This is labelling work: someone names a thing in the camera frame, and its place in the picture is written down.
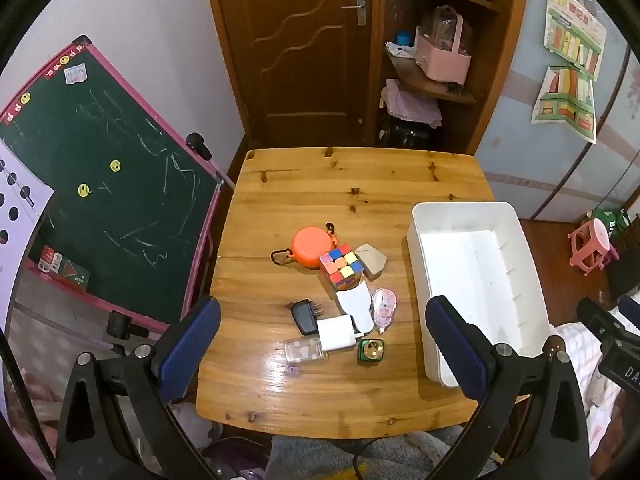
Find white plastic storage bin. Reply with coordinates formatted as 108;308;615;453
407;202;551;388

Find green bottle gold cap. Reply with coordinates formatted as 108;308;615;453
358;338;385;364

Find clear plastic box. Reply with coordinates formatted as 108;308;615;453
283;335;326;366

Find white charger block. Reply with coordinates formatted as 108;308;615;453
317;314;363;352

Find black power adapter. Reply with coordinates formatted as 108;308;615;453
290;299;322;336

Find colourful puzzle cube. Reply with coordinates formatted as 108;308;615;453
319;244;363;290

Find orange round case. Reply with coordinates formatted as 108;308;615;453
270;222;338;269

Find checked white blanket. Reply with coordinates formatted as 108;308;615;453
552;295;639;479

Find pink plastic stool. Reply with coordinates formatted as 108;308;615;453
567;218;620;276

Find grey fluffy rug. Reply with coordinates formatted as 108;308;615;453
264;424;497;480

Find sliding wardrobe door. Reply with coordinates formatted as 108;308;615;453
475;0;639;222

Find pink round tape dispenser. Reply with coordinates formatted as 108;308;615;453
372;287;397;334

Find white card sleeve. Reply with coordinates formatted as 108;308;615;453
336;282;374;334

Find wooden corner shelf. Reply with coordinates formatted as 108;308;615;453
368;0;525;154

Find brown wooden door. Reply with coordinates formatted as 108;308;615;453
209;0;381;148

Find green chalkboard pink frame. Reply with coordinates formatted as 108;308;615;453
1;36;226;332

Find wall poster with shelves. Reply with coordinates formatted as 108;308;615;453
532;0;606;144

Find pink basket clear handle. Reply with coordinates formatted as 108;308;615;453
416;6;473;86

